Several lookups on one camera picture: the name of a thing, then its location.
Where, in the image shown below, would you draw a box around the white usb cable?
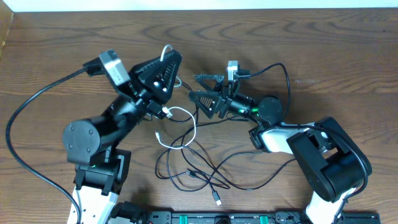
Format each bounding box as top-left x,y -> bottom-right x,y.
154,44 -> 198,151

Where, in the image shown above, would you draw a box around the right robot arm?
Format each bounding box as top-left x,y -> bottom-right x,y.
189,75 -> 372,223

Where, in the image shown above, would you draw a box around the left camera black cable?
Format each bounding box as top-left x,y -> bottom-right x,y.
5,60 -> 105,224

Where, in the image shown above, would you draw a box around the camera black cable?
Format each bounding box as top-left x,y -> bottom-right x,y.
238,63 -> 371,206
5,60 -> 105,224

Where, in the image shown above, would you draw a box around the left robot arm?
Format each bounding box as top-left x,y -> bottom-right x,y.
62,49 -> 182,223

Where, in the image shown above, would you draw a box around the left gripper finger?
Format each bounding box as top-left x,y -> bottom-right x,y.
129,57 -> 160,80
139,50 -> 182,105

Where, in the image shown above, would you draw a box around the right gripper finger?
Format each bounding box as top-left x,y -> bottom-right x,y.
194,74 -> 224,92
188,91 -> 222,119

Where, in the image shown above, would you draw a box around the black usb cable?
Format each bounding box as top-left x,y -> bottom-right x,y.
154,80 -> 298,207

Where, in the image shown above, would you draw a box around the right camera black cable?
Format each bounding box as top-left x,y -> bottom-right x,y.
238,63 -> 371,206

